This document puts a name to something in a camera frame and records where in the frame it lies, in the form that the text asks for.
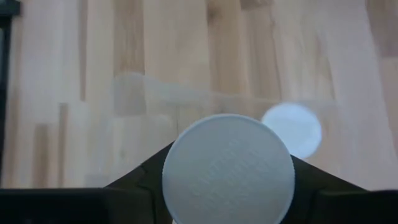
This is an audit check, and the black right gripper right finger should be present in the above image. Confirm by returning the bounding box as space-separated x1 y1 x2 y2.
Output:
279 154 368 224

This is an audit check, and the white cup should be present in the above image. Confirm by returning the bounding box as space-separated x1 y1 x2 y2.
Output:
161 113 296 224
261 102 323 160

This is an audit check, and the white cup top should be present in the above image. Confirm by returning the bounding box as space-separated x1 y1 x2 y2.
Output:
261 102 323 160

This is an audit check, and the black aluminium table frame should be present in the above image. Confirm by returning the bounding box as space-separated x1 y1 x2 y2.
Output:
0 0 21 187

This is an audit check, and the clear plastic basket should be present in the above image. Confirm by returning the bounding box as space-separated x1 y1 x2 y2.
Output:
105 71 343 187

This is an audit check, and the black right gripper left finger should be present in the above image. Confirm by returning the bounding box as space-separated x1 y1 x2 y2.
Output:
104 141 175 224

